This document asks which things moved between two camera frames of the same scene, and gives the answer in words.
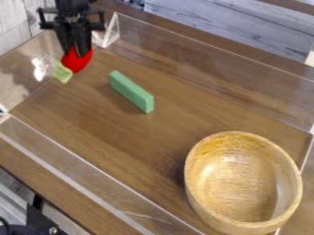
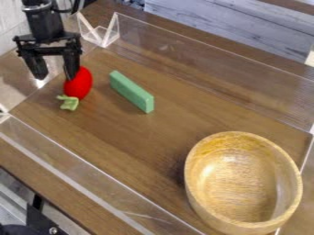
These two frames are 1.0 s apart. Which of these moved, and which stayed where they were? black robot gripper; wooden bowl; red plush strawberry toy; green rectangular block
Moved: red plush strawberry toy; black robot gripper
Stayed: green rectangular block; wooden bowl
